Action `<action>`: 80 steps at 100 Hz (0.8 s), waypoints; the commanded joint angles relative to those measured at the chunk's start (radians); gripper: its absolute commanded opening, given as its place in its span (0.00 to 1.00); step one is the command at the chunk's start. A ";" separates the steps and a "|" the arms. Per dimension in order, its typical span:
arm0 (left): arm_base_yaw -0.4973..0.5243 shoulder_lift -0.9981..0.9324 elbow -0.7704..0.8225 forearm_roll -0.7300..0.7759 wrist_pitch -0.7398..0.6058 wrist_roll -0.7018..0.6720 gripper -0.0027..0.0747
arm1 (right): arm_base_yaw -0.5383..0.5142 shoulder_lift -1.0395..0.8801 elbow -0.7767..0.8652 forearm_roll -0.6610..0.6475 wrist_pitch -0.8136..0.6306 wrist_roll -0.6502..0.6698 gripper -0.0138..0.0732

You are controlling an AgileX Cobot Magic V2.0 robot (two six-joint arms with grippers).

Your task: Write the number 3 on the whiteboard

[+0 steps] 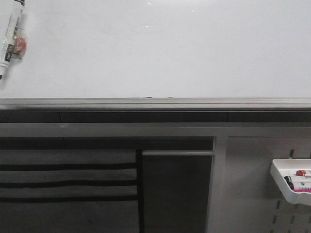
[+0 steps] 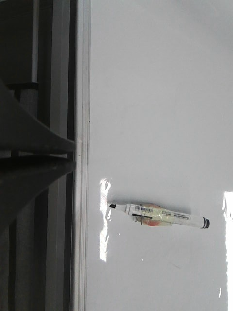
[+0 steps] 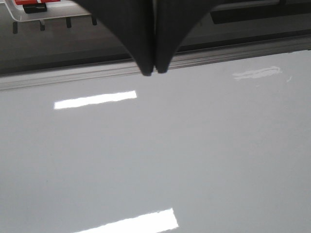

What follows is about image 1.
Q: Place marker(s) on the black white dry-erase marker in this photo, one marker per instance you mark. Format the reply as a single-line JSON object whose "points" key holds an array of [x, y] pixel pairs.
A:
{"points": [[15, 43]]}

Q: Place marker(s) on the grey metal hanging rod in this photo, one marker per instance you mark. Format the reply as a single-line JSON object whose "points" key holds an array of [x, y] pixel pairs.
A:
{"points": [[177, 153]]}

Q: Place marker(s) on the white pegboard panel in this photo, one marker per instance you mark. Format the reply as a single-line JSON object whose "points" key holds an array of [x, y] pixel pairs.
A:
{"points": [[255, 203]]}

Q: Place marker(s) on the black capped marker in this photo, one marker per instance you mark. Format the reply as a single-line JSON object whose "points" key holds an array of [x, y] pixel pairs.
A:
{"points": [[297, 183]]}

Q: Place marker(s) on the white plastic marker tray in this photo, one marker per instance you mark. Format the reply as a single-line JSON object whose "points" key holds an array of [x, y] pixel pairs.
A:
{"points": [[288, 167]]}

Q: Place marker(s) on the red capped marker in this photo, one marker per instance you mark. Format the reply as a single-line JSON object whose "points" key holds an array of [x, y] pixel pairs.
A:
{"points": [[303, 173]]}

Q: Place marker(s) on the pink marker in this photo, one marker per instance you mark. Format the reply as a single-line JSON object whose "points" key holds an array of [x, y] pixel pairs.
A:
{"points": [[301, 190]]}

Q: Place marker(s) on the white metal stand frame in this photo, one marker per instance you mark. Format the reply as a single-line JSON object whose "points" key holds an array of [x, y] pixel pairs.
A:
{"points": [[181, 194]]}

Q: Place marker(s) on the white whiteboard with aluminium frame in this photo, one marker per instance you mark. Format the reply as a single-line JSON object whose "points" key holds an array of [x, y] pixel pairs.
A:
{"points": [[162, 54]]}

